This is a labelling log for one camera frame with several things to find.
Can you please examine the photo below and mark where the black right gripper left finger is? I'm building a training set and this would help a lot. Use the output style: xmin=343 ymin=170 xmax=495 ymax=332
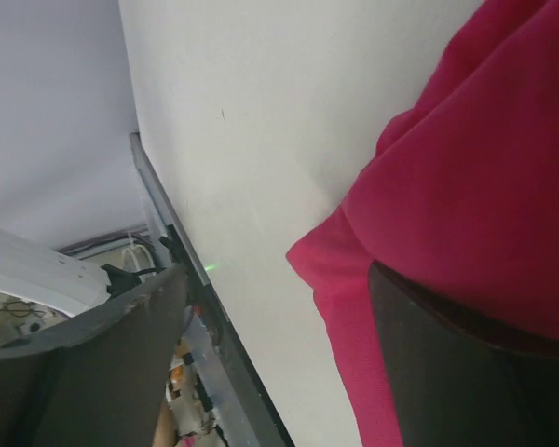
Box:
xmin=0 ymin=265 xmax=187 ymax=446

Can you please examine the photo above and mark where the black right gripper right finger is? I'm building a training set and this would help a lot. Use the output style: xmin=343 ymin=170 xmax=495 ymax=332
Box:
xmin=368 ymin=263 xmax=559 ymax=446

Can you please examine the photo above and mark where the crimson pink t shirt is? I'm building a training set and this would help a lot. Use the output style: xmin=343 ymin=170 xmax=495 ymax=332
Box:
xmin=287 ymin=1 xmax=559 ymax=446

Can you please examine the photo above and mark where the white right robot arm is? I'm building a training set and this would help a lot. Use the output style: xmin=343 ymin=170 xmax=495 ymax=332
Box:
xmin=0 ymin=230 xmax=559 ymax=446

